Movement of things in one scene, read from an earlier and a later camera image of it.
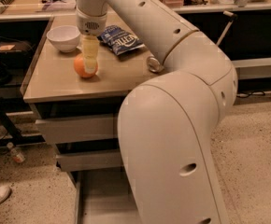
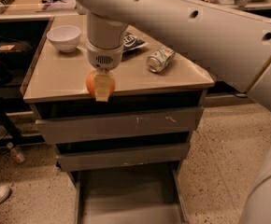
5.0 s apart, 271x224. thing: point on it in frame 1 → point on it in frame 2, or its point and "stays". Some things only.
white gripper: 91,24 → 104,58
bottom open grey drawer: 105,196 stays
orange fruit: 80,67 → 90,84
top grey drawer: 78,129 stays
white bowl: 65,37 stays
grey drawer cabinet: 80,116 stays
